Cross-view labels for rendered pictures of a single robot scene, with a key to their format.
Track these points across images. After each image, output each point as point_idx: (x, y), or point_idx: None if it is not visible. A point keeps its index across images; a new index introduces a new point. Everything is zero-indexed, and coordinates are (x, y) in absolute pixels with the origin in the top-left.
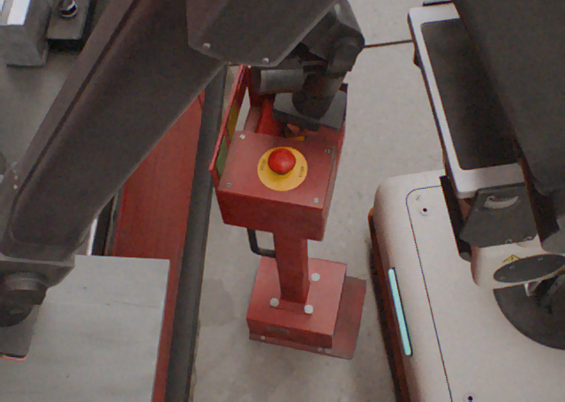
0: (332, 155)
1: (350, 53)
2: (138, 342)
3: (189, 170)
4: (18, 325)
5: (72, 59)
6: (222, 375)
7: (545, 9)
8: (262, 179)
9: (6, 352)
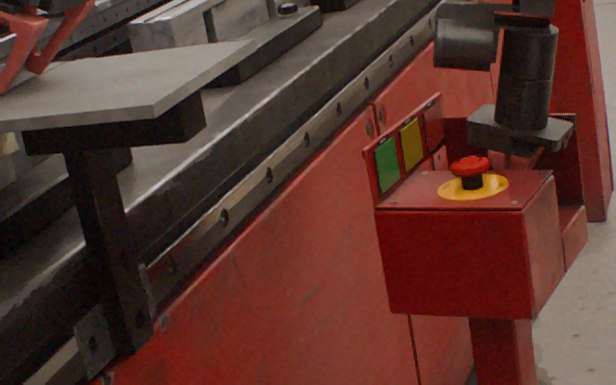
0: (546, 175)
1: None
2: (181, 71)
3: None
4: None
5: (221, 89)
6: None
7: None
8: (442, 194)
9: None
